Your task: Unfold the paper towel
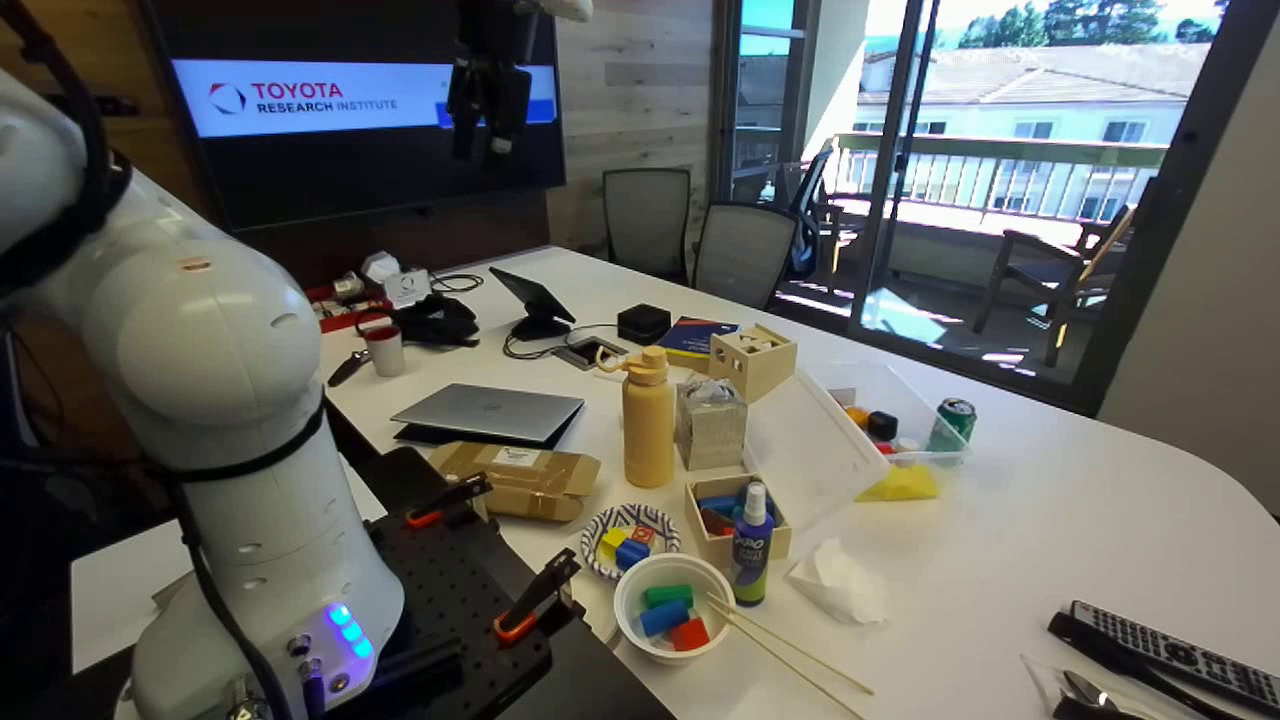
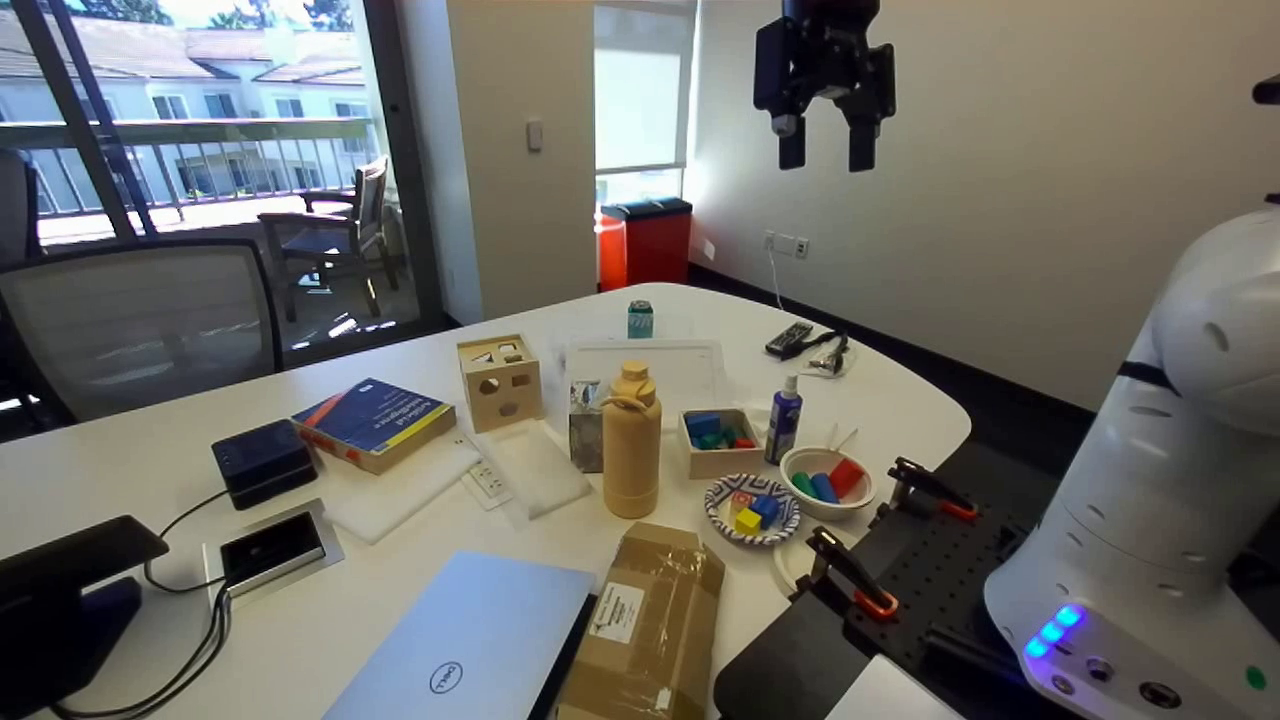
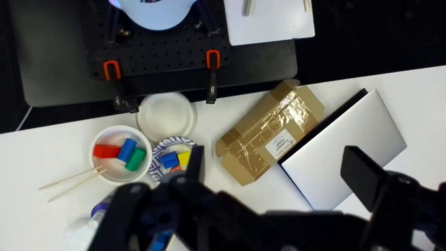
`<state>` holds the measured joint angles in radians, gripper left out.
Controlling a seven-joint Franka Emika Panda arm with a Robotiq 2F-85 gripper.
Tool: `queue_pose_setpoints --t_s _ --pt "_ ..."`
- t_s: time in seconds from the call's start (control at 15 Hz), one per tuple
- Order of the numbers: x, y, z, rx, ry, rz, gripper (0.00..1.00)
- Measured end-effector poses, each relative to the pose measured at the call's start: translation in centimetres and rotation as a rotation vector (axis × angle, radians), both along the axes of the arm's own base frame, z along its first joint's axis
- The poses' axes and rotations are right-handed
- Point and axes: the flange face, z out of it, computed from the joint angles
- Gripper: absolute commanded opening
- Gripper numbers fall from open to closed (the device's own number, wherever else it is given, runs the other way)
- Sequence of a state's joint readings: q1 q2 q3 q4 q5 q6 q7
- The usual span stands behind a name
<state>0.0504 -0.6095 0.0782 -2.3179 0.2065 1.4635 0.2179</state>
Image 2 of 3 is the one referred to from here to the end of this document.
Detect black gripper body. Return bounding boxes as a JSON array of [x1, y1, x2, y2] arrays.
[[752, 0, 900, 132]]

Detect window with white blind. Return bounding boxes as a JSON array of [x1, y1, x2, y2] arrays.
[[592, 0, 701, 213]]

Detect red bin black lid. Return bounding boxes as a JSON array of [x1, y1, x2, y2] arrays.
[[619, 197, 694, 287]]

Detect black remote control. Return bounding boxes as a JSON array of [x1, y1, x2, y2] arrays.
[[763, 319, 817, 361]]

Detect small black tool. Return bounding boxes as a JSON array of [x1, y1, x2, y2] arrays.
[[799, 327, 855, 381]]

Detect orange bin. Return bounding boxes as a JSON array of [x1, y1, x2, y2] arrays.
[[595, 213, 631, 294]]

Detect small blue spray bottle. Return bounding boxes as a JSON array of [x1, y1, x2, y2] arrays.
[[763, 372, 804, 469]]

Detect wooden block tray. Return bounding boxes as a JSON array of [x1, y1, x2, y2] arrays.
[[678, 403, 767, 480]]

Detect red toy block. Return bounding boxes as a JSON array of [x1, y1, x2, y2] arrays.
[[827, 457, 872, 499]]

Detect clear glass jar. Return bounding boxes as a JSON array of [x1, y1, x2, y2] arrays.
[[566, 376, 607, 475]]

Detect black clamp orange tips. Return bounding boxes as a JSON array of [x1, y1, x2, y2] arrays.
[[886, 457, 984, 529], [799, 523, 903, 622]]

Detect white bowl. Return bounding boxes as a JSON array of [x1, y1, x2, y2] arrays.
[[776, 442, 879, 518]]

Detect wooden shape sorter box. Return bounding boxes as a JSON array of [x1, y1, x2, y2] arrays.
[[455, 333, 549, 434]]

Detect patterned round plate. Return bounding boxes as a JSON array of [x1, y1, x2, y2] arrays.
[[701, 473, 808, 550]]

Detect clear plastic packet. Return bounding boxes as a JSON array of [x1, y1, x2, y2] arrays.
[[483, 420, 595, 523]]

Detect dark patio chair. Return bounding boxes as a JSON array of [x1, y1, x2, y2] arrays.
[[257, 155, 403, 324]]

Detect blue hardcover book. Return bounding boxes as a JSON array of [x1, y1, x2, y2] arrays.
[[292, 376, 460, 475]]

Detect brown cardboard box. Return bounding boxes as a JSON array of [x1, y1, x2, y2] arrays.
[[550, 518, 728, 720]]

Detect white flat board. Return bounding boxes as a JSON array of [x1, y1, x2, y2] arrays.
[[314, 434, 483, 545]]

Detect white paper sheet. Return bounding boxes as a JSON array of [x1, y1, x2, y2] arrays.
[[818, 652, 966, 720]]

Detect silver laptop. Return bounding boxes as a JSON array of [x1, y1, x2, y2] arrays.
[[318, 550, 601, 720]]

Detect black square box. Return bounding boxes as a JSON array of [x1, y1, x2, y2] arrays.
[[208, 416, 318, 511]]

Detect grey mesh office chair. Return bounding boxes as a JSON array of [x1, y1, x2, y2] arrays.
[[0, 236, 285, 432]]

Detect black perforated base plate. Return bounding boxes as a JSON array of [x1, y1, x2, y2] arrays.
[[710, 434, 1070, 720]]

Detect black smartphone white frame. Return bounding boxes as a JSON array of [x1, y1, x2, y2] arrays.
[[201, 499, 348, 593]]

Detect black power cable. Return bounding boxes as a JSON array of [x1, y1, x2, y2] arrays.
[[51, 582, 235, 720], [134, 485, 235, 600]]

